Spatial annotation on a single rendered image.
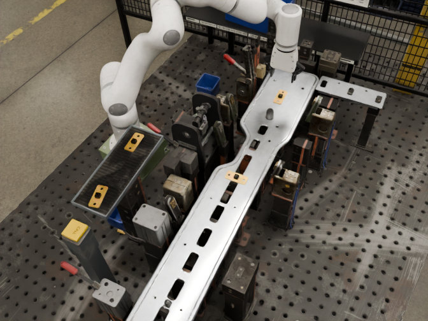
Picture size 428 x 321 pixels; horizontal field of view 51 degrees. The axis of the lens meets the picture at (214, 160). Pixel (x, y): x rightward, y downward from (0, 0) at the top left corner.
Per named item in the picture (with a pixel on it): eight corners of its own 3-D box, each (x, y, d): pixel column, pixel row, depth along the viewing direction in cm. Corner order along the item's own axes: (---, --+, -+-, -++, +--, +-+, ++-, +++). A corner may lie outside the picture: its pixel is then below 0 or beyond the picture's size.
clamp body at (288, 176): (289, 235, 188) (299, 190, 160) (262, 225, 191) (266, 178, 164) (297, 218, 193) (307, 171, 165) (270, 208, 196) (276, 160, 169)
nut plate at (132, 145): (133, 152, 158) (132, 150, 157) (123, 149, 159) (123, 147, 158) (144, 135, 163) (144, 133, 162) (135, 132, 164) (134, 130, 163)
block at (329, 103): (325, 153, 213) (336, 113, 191) (303, 146, 216) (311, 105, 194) (331, 139, 218) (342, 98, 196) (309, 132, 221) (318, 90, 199)
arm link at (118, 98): (122, 93, 186) (125, 124, 178) (95, 85, 180) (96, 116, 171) (187, 3, 155) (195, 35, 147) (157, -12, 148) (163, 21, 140)
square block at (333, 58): (323, 119, 226) (337, 64, 197) (308, 114, 228) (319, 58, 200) (328, 108, 230) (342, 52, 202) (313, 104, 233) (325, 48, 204)
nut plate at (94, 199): (99, 208, 145) (97, 206, 144) (87, 206, 145) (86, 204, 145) (108, 186, 150) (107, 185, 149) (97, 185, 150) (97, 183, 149)
